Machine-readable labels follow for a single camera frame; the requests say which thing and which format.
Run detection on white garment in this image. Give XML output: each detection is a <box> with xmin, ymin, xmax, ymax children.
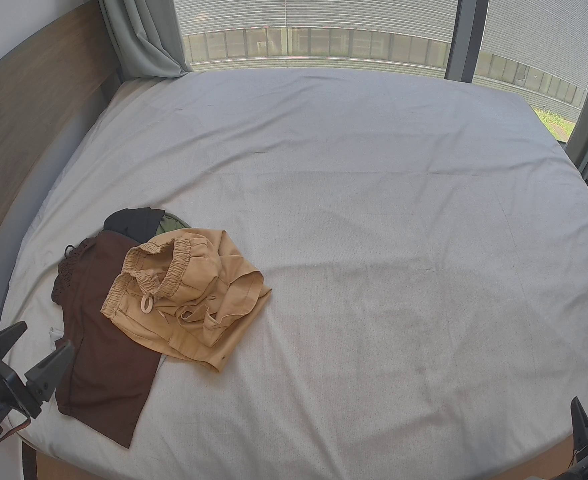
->
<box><xmin>49</xmin><ymin>325</ymin><xmax>167</xmax><ymax>375</ymax></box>

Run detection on grey-green curtain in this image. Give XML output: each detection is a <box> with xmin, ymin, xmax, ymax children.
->
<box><xmin>92</xmin><ymin>0</ymin><xmax>194</xmax><ymax>80</ymax></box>

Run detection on green garment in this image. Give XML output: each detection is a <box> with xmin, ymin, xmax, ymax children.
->
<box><xmin>155</xmin><ymin>212</ymin><xmax>193</xmax><ymax>239</ymax></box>

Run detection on window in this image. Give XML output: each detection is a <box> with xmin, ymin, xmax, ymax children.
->
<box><xmin>166</xmin><ymin>0</ymin><xmax>588</xmax><ymax>229</ymax></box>

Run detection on black garment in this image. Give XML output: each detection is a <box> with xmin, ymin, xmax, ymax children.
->
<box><xmin>103</xmin><ymin>207</ymin><xmax>167</xmax><ymax>244</ymax></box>

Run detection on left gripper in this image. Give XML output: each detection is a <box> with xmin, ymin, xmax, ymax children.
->
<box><xmin>0</xmin><ymin>321</ymin><xmax>77</xmax><ymax>420</ymax></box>

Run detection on brown shorts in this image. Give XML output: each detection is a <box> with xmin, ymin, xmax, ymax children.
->
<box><xmin>50</xmin><ymin>231</ymin><xmax>174</xmax><ymax>450</ymax></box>

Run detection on tan shorts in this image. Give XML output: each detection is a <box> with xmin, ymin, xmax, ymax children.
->
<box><xmin>100</xmin><ymin>228</ymin><xmax>273</xmax><ymax>374</ymax></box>

